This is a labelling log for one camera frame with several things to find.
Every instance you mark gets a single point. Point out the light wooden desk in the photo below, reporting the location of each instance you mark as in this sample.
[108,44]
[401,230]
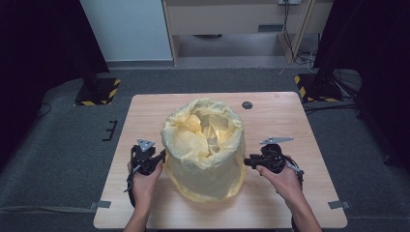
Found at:
[225,19]

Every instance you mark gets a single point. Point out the black table grommet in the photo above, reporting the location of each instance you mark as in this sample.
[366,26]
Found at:
[247,105]

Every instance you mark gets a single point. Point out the yellow bag-lined bin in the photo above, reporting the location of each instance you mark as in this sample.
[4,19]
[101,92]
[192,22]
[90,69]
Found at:
[203,154]

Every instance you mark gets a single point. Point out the person's right hand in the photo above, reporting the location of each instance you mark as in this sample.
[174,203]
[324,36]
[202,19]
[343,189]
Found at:
[283,185]

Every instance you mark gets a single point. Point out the grey tape piece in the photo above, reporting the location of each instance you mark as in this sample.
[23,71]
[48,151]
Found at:
[338,204]
[101,204]

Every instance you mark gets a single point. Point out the black stand with striped base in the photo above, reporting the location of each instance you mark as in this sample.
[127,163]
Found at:
[96,92]
[319,87]

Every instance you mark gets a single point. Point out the long grey floor strip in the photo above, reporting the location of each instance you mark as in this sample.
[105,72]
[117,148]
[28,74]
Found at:
[45,209]

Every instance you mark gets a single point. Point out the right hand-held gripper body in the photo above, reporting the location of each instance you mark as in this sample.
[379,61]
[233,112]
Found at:
[272,154]

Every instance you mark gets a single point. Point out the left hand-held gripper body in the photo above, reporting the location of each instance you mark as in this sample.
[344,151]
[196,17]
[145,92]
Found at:
[142,158]

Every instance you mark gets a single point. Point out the dark curtain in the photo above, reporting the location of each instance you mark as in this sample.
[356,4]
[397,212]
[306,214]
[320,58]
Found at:
[374,48]
[38,48]

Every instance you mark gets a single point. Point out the person's left hand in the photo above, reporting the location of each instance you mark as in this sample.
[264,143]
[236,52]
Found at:
[145,187]

